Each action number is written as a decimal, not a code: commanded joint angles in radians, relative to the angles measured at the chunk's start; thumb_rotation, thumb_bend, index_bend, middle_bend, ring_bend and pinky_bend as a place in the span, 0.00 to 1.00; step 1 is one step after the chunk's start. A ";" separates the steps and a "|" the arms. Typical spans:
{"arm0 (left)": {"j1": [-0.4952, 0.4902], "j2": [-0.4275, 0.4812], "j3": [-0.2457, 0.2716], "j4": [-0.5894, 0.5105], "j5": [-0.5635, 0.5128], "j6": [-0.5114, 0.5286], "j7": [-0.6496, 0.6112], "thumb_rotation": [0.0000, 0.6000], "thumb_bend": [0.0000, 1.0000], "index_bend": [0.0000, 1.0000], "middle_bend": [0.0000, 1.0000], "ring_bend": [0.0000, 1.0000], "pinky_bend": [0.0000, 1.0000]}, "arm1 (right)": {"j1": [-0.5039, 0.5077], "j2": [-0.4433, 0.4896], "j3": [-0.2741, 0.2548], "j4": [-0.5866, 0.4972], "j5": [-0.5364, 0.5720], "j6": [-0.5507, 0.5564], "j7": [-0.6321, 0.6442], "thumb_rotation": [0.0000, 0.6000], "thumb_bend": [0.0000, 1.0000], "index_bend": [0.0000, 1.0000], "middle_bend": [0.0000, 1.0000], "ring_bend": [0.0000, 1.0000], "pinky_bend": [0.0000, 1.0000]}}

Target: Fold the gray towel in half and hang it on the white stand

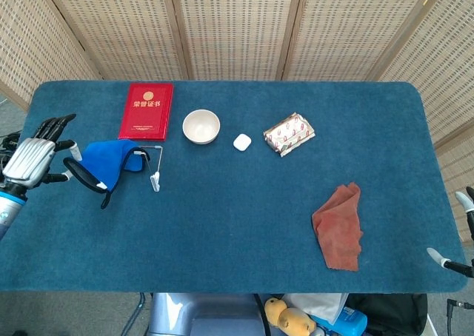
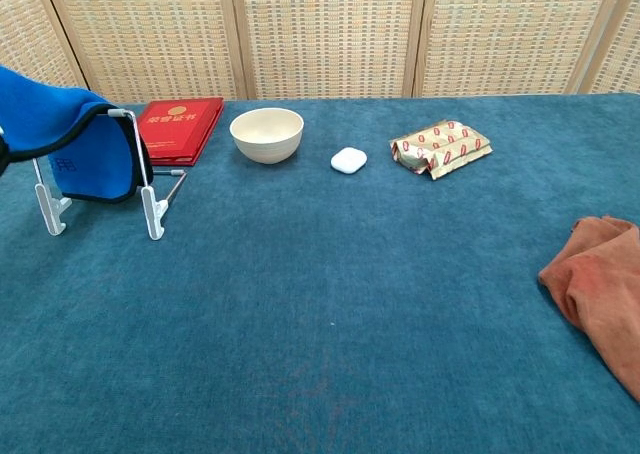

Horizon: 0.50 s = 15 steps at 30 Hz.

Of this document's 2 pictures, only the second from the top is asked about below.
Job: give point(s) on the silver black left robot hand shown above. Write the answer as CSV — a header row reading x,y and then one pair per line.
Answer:
x,y
3,156

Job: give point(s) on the grey and blue cloth mat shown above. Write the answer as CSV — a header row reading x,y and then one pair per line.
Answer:
x,y
50,119

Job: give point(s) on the cream ceramic bowl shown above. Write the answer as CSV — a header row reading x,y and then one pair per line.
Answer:
x,y
267,136

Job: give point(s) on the red certificate book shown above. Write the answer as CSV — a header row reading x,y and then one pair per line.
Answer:
x,y
180,129

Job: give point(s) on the bamboo folding screen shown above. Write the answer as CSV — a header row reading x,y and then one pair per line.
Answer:
x,y
325,34

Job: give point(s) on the white earbuds case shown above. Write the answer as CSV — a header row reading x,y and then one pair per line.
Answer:
x,y
348,160

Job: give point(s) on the blue carpet table cover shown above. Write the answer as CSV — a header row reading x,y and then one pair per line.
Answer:
x,y
350,299

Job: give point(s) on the gold red snack package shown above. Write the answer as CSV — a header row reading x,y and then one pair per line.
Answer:
x,y
440,149

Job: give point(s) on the orange cloth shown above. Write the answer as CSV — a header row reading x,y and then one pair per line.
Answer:
x,y
600,284

